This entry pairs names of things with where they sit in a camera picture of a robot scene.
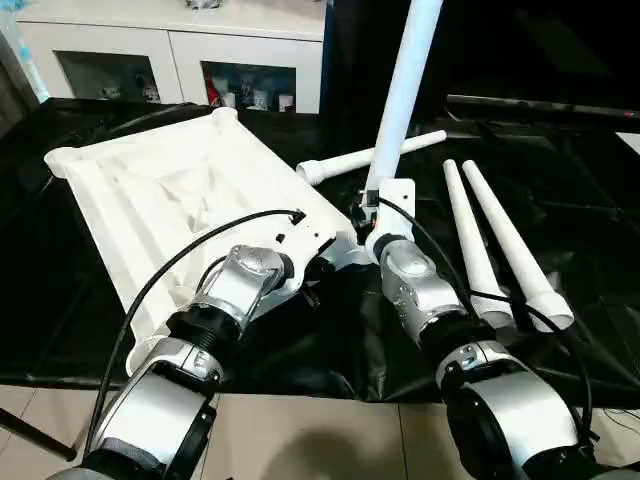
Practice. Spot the white plastic table leg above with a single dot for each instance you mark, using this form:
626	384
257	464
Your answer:
405	90
350	163
515	250
475	250

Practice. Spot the white plastic table top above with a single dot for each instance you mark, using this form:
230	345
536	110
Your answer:
170	200

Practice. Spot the black work mat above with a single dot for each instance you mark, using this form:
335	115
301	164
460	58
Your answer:
580	220

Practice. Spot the black backdrop cloth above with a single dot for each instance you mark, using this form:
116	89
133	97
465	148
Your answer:
540	50

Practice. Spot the white glass-door cabinet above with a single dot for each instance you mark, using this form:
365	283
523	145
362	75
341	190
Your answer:
150	35

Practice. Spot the grey curtain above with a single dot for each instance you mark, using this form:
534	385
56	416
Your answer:
12	95

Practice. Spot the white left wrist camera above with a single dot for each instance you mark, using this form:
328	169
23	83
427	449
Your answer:
300	250

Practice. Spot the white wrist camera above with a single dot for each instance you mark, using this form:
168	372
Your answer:
392	215
300	250

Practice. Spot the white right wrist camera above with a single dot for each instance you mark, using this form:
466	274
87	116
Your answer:
392	215

